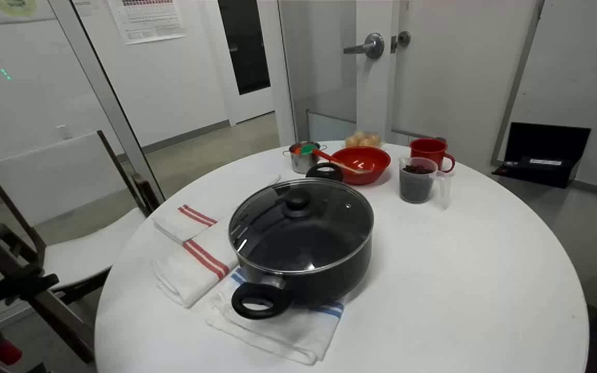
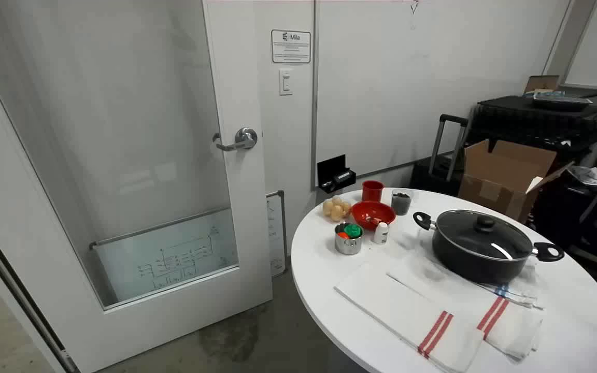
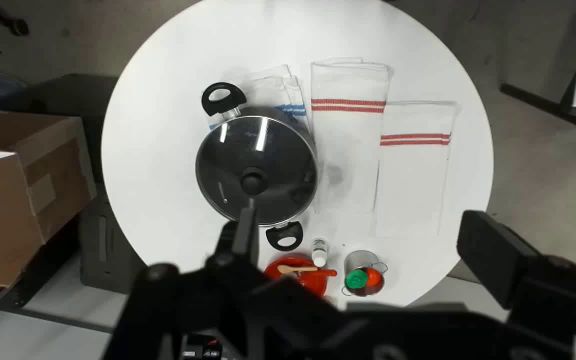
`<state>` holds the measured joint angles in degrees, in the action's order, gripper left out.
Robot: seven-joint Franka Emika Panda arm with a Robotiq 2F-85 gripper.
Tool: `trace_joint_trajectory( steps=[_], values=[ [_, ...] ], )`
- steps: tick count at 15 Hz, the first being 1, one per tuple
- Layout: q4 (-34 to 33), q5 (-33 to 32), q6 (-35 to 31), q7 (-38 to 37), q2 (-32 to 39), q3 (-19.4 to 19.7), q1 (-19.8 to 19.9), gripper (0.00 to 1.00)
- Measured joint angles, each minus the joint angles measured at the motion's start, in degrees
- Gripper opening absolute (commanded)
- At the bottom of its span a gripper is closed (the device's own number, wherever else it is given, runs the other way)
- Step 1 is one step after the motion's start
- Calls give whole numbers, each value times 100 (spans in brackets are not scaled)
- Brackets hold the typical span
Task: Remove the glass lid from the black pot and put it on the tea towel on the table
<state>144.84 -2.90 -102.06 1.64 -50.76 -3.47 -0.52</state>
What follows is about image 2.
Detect black chair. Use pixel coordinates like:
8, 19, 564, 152
532, 164, 597, 277

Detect white door with frosted glass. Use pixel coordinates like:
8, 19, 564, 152
0, 0, 273, 373

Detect white crumpled paper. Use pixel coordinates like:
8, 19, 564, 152
568, 164, 597, 189

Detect red bowl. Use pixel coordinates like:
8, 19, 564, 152
347, 202, 397, 233

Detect white light switch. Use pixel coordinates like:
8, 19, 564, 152
276, 67, 295, 97

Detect small white bottle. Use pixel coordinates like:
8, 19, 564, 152
370, 220, 392, 247

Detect beige round food item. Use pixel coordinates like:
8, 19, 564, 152
320, 196, 355, 224

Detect white tea towel red stripes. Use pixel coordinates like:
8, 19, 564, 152
334, 255, 544, 373

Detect black marker tray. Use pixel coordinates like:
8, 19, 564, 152
315, 153, 359, 196

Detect black suitcase with pull handle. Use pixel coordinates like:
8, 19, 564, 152
408, 112, 471, 197

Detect silver door lever handle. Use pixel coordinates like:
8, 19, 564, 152
211, 126, 259, 153

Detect small cardboard box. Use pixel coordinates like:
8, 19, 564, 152
523, 73, 564, 100

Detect glass lid with black knob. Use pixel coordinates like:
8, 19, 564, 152
433, 209, 534, 261

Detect large wall whiteboard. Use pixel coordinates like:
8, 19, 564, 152
311, 0, 574, 190

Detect large open cardboard box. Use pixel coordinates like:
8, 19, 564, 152
455, 139, 574, 224

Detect white wall sign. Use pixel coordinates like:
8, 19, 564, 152
269, 28, 312, 67

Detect black pot with handles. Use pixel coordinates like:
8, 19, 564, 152
411, 208, 565, 286

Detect small grey cup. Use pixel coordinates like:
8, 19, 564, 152
390, 190, 412, 217

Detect tin can with coloured items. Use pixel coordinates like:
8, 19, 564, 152
332, 223, 365, 257

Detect red cup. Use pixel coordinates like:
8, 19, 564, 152
360, 179, 386, 206

